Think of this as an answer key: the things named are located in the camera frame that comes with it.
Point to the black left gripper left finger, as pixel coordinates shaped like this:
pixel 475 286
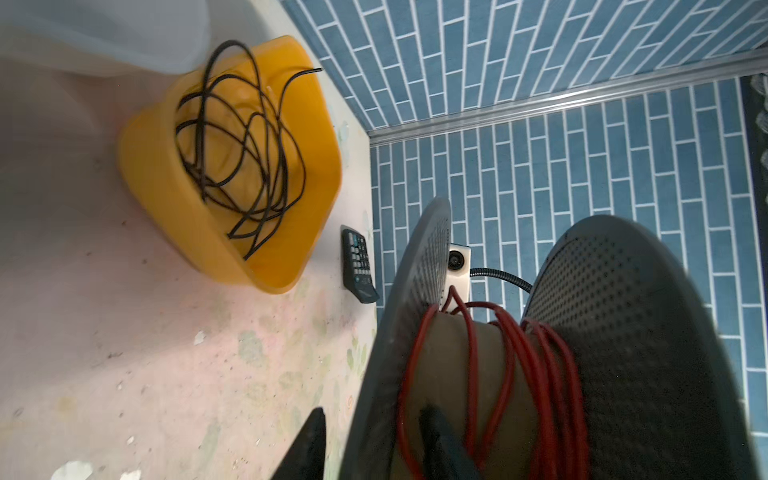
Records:
pixel 305 458

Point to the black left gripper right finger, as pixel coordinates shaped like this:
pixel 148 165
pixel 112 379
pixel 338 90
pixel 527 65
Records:
pixel 444 455

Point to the dark grey perforated spool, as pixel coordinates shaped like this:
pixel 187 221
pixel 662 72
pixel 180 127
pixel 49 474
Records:
pixel 614 370

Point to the black desk calculator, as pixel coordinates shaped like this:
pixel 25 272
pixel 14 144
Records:
pixel 356 266

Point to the yellow plastic tub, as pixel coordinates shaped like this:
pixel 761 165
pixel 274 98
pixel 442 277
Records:
pixel 239 164

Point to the white plastic tub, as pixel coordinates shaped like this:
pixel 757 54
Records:
pixel 106 38

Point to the metal frame corner post right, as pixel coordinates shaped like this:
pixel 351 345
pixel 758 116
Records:
pixel 709 70

